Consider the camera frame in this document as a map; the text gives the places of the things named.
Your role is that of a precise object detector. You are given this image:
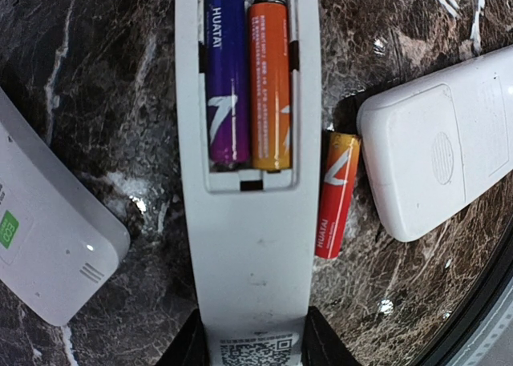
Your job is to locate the white TCL remote control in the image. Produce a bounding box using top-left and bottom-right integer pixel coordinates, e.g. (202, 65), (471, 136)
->
(1, 94), (130, 326)

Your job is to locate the blue purple battery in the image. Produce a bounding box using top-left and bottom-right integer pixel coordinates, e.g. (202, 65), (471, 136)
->
(204, 0), (250, 165)

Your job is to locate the red blue battery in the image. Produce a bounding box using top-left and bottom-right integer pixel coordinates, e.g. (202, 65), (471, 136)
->
(315, 132), (361, 259)

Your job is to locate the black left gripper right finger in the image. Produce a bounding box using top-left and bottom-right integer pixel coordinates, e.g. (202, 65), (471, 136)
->
(301, 306), (361, 366)

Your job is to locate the white remote face down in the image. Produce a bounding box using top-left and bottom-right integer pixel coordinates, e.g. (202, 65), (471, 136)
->
(357, 47), (512, 242)

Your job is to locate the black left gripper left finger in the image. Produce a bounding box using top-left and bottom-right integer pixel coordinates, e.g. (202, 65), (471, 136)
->
(158, 308), (208, 366)

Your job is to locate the orange battery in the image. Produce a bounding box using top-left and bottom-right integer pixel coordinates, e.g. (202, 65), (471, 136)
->
(248, 0), (292, 171)

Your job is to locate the small white buttoned remote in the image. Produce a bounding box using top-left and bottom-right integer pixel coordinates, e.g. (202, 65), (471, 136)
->
(175, 0), (321, 365)

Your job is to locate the black front rail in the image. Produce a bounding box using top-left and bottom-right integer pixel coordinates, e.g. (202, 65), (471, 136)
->
(414, 235), (512, 365)

